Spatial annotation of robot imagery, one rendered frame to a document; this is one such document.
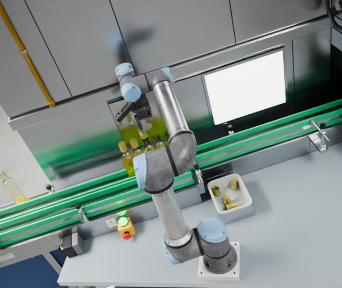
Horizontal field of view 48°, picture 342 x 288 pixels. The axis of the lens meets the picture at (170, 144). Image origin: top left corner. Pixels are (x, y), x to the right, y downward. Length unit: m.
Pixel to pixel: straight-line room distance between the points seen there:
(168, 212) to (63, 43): 0.86
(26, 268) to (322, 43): 1.94
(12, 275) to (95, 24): 1.40
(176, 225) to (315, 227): 0.69
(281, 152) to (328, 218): 0.42
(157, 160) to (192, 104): 0.71
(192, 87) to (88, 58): 0.52
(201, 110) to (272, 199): 0.57
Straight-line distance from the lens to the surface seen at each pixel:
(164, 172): 1.31
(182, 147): 1.32
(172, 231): 1.51
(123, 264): 1.93
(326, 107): 2.19
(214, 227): 1.59
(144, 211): 1.98
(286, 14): 1.96
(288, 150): 2.12
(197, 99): 1.95
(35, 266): 2.29
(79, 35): 1.76
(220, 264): 1.69
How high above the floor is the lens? 2.27
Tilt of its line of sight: 39 degrees down
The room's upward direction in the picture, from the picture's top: 18 degrees counter-clockwise
